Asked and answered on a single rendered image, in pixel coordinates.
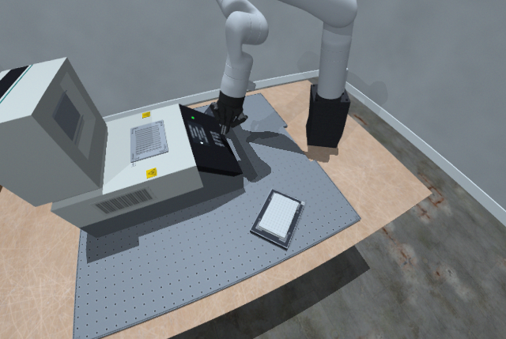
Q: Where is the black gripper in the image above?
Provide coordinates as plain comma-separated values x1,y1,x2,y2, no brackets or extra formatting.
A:
210,90,248,135

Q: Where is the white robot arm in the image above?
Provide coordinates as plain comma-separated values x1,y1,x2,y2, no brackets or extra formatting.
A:
216,0,357,99

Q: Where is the white lab instrument with lid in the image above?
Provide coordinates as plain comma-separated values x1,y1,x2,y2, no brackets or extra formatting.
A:
0,57,244,238

